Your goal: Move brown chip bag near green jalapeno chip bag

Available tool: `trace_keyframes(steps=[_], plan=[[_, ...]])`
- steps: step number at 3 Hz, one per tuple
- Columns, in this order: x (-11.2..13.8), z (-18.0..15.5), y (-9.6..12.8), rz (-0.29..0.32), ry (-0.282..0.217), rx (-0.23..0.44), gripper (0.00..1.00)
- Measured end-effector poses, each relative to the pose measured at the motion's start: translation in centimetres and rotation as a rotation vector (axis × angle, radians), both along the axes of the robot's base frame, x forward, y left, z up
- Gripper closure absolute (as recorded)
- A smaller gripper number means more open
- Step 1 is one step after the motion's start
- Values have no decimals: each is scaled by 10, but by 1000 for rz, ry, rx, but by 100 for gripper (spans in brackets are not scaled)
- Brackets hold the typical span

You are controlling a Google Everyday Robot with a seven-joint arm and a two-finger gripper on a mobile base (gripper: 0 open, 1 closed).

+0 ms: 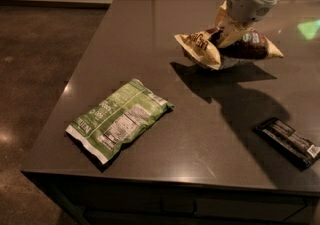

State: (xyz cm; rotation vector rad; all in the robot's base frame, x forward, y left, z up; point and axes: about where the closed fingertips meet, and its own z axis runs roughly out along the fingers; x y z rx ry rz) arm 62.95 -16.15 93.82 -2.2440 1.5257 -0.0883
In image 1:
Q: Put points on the black snack bar wrapper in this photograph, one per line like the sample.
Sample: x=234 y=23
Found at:
x=297 y=149

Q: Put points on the green jalapeno chip bag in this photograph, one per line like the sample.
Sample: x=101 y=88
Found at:
x=119 y=119

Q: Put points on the dark cabinet drawer front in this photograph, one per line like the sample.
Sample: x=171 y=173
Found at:
x=130 y=204

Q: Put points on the brown chip bag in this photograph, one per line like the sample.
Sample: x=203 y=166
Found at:
x=201 y=48

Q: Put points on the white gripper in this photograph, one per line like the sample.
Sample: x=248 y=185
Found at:
x=247 y=5

